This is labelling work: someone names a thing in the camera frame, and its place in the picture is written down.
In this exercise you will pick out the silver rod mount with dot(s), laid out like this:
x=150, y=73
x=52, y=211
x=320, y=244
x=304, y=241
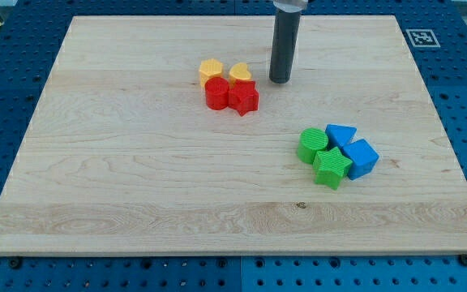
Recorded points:
x=291, y=5

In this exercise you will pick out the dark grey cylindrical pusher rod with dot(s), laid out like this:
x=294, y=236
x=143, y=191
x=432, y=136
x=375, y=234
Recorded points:
x=284, y=39

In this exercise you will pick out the red star block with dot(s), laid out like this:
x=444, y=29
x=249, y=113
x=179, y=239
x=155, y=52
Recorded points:
x=243, y=97

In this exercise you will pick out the green star block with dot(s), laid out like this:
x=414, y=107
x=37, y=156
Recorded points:
x=331, y=167

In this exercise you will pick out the yellow heart block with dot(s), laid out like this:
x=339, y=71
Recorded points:
x=239, y=71

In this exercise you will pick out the yellow hexagon block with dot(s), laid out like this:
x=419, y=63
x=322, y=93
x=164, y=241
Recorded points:
x=208, y=69

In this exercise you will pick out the red cylinder block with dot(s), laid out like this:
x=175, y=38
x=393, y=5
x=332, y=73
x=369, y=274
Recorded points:
x=217, y=93

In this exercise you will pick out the green cylinder block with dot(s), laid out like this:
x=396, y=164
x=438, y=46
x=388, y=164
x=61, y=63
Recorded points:
x=311, y=141

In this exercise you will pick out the blue triangle block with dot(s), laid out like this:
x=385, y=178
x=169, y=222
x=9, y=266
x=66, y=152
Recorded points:
x=339, y=135

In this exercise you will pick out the white fiducial marker tag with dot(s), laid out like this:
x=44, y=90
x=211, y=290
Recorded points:
x=422, y=38

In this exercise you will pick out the blue cube block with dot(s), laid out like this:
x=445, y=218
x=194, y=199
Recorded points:
x=363, y=156

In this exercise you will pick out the light wooden board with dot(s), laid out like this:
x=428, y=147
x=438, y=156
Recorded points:
x=124, y=158

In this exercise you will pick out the black board stop bolt right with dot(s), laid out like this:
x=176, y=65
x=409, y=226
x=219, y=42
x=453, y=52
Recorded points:
x=462, y=259

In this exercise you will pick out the black board stop bolt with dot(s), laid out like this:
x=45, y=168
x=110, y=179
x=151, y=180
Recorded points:
x=15, y=262
x=462, y=259

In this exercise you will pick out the black board stop bolt left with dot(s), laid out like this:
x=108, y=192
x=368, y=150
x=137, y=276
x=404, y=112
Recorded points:
x=15, y=262

